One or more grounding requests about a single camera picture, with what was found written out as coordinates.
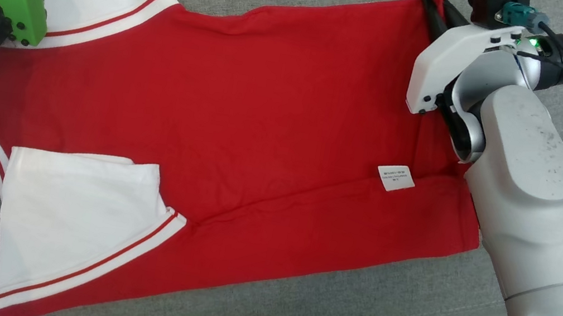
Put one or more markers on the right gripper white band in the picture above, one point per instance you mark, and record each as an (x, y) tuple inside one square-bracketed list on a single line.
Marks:
[(444, 59)]

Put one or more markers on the red and white shirt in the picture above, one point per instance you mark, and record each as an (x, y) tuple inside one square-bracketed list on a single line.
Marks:
[(239, 106)]

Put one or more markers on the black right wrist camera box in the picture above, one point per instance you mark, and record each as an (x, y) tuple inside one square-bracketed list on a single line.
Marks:
[(483, 6)]

